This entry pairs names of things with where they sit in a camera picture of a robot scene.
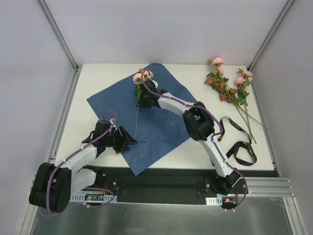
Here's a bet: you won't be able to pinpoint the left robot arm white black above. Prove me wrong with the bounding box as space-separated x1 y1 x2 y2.
28 119 137 213

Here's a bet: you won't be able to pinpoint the right white cable duct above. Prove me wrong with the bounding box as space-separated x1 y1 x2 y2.
205 196 223 206

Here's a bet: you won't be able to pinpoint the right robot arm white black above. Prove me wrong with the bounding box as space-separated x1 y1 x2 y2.
138 79 241 195

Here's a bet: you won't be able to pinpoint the fake flower stem pink bloom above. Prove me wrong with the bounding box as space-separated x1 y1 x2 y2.
133 69 154 136

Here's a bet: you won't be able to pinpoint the aluminium frame post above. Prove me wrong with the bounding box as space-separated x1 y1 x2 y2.
36 0 79 72
247 0 296 71

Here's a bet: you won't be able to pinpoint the white cable duct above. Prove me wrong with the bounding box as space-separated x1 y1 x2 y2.
70 192 117 203
205 196 223 206

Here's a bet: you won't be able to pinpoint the fake flower stem pink roses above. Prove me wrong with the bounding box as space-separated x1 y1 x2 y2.
233 68 269 131

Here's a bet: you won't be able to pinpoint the fake flower stem orange blooms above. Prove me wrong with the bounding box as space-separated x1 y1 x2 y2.
204 57 256 142

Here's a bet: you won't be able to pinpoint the black ribbon gold lettering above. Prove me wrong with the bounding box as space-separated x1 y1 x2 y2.
217 116 258 166

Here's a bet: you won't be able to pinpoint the left aluminium frame post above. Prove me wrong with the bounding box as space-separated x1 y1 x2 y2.
36 0 79 72

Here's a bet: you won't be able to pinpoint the left white cable duct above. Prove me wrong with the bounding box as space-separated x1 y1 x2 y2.
70 192 117 203

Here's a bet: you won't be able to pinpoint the blue wrapping paper sheet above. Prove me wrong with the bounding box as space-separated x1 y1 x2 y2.
83 64 201 175

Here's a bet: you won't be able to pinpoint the aluminium front rail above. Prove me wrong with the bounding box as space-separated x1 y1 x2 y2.
244 177 294 196

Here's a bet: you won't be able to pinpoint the right aluminium frame post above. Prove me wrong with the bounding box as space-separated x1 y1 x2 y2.
247 0 296 71

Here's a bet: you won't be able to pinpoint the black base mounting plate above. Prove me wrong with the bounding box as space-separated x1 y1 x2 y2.
80 166 249 204

